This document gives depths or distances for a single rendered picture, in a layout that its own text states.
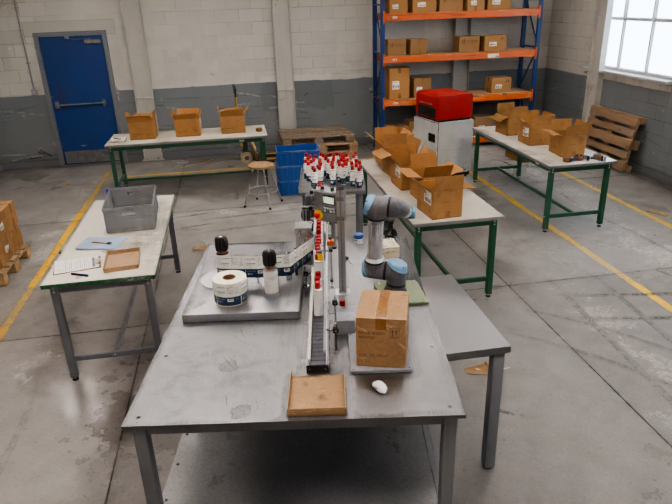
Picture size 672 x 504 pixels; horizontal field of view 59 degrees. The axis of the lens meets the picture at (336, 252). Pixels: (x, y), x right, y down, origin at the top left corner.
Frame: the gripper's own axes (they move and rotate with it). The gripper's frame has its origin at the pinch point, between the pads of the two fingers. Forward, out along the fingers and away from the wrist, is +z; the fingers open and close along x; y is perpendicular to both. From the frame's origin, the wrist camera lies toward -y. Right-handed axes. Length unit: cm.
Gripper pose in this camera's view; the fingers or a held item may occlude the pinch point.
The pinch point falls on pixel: (387, 246)
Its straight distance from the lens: 393.7
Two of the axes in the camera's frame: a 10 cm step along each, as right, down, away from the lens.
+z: 0.3, 9.1, 4.1
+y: 1.7, 4.0, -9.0
